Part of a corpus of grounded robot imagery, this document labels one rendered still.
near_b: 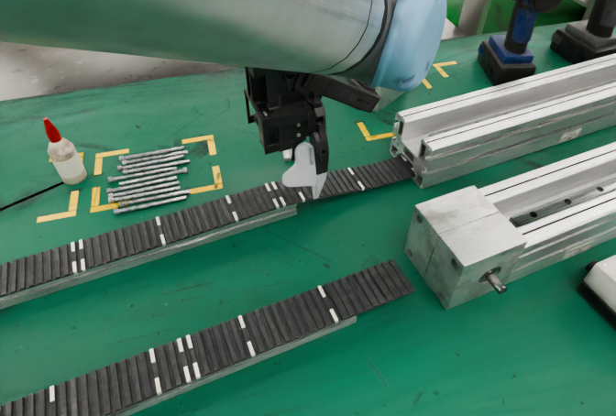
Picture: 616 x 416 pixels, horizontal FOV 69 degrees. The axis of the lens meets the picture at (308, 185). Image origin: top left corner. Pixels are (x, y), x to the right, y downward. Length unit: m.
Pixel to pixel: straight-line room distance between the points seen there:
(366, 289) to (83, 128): 0.60
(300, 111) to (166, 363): 0.31
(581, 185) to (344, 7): 0.58
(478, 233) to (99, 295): 0.48
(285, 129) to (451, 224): 0.23
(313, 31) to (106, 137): 0.70
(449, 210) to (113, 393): 0.42
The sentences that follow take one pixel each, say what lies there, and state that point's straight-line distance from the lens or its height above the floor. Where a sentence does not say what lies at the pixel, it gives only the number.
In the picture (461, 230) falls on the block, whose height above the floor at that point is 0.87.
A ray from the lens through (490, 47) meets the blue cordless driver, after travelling 1.04.
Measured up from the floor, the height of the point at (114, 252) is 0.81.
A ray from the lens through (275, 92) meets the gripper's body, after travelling 0.52.
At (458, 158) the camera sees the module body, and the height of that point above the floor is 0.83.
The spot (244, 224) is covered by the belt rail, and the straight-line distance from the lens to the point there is 0.65.
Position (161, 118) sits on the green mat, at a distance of 0.89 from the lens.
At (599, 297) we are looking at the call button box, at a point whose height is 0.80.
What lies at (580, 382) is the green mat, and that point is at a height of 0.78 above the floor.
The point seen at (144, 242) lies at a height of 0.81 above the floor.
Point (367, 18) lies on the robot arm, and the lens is 0.26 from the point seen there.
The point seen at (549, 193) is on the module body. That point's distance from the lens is 0.71.
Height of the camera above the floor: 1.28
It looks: 45 degrees down
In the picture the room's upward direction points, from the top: straight up
